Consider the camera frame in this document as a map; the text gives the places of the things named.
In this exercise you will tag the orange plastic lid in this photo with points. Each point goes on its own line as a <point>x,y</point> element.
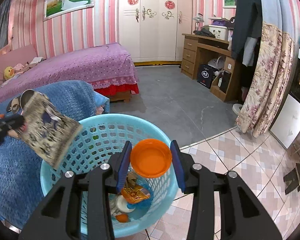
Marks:
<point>151,160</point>

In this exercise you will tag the white storage box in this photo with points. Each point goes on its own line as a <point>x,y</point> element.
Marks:
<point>218,33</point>

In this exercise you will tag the light blue plastic basket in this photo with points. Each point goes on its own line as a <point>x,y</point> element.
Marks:
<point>102,130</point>

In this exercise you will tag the black box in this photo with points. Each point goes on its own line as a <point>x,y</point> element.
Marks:
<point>225,82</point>

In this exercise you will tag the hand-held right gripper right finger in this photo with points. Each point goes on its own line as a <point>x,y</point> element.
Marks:
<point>178,165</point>

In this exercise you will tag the yellow duck plush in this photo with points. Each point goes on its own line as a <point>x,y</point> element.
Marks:
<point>9,73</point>

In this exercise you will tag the white cabinet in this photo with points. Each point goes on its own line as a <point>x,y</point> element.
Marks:
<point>290,117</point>

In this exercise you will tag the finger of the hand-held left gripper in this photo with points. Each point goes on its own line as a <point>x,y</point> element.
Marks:
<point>15,123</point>

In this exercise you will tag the white wardrobe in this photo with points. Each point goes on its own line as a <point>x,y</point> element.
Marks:
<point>155,37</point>

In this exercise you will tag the pink headboard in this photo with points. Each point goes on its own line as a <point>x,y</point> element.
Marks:
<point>15,57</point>

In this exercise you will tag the cardboard tube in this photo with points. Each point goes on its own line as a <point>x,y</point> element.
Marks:
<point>15,105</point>

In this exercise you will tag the white fan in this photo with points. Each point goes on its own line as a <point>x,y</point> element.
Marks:
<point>216,63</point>

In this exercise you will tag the silver black snack wrapper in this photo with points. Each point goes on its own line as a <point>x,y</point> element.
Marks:
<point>47,130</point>

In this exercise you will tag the framed wedding picture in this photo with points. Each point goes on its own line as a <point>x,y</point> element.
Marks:
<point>68,1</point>

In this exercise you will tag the grey hanging cloth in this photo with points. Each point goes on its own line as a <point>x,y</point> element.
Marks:
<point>0,25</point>

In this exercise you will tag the dark hanging jacket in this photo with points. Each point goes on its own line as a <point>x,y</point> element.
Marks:
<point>247,17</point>

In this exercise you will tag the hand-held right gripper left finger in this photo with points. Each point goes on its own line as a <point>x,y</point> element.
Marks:
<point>123,165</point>

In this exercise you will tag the bed with purple dotted cover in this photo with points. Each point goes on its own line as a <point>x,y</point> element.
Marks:
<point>77,65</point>

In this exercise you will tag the blue fleece blanket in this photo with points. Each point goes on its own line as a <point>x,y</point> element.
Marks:
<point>10,175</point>

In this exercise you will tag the black paper bag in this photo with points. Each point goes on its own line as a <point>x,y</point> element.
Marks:
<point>206,76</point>

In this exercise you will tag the dark cloth on desk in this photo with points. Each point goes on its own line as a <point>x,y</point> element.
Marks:
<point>203,33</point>

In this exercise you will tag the wooden desk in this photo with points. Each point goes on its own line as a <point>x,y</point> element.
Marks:
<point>190,50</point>

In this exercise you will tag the orange snack packet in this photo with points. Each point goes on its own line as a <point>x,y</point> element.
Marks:
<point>135,193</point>

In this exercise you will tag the desk lamp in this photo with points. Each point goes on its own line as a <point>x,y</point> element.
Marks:
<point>198,21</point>

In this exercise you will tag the small wooden stool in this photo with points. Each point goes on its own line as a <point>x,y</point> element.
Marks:
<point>298,177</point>

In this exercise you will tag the floral curtain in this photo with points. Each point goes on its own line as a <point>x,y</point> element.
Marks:
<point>265,80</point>

